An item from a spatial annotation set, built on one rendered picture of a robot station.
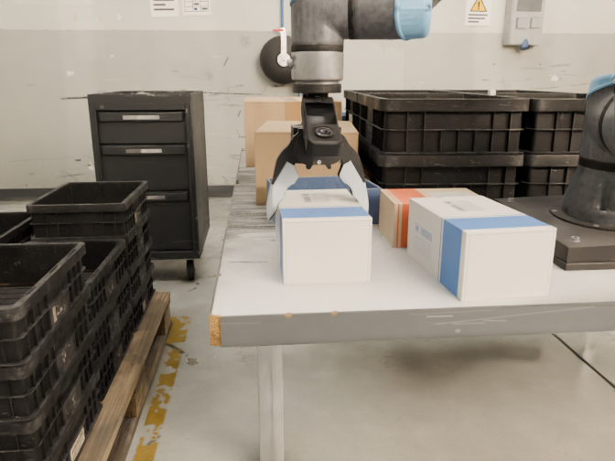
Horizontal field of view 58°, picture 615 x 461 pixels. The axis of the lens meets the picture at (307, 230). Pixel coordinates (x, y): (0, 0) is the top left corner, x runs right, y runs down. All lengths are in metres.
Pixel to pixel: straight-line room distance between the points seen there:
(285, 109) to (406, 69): 3.11
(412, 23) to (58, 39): 4.21
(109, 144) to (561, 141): 2.00
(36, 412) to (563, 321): 0.90
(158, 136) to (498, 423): 1.81
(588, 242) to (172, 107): 2.01
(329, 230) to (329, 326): 0.13
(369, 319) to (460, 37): 4.33
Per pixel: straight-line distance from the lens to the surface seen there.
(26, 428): 1.17
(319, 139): 0.72
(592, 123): 0.98
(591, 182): 0.99
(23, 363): 1.11
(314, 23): 0.79
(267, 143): 1.19
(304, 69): 0.79
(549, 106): 1.21
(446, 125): 1.16
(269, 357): 1.35
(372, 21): 0.79
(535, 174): 1.23
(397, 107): 1.12
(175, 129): 2.61
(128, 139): 2.65
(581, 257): 0.89
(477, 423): 1.77
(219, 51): 4.61
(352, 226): 0.74
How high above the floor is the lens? 0.97
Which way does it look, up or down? 16 degrees down
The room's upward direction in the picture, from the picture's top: straight up
